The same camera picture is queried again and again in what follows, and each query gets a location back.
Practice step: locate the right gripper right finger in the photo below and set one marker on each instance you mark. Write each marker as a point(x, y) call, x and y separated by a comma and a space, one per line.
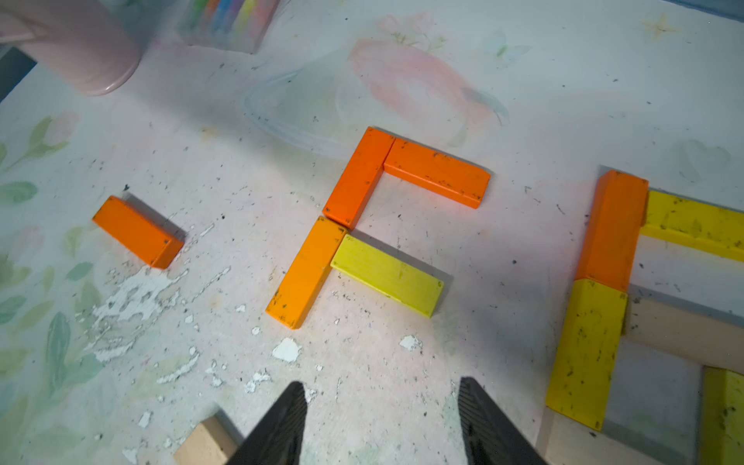
point(489, 436)

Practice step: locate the pink pen holder cup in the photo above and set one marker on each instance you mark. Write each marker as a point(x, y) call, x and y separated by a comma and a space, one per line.
point(80, 41)

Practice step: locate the yellow block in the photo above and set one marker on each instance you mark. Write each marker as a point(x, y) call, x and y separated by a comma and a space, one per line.
point(391, 277)
point(714, 230)
point(579, 386)
point(721, 429)

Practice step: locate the orange block top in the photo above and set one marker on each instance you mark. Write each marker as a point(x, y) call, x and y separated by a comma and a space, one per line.
point(611, 237)

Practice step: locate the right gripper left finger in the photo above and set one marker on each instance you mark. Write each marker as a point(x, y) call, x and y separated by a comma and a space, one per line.
point(277, 438)

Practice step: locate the amber orange block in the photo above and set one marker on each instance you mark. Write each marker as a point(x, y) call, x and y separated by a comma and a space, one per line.
point(303, 281)

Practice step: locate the highlighter marker pack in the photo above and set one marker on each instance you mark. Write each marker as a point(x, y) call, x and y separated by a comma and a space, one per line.
point(233, 25)

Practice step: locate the natural wood block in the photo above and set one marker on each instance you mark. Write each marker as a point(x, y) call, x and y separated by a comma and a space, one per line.
point(685, 334)
point(564, 441)
point(208, 444)

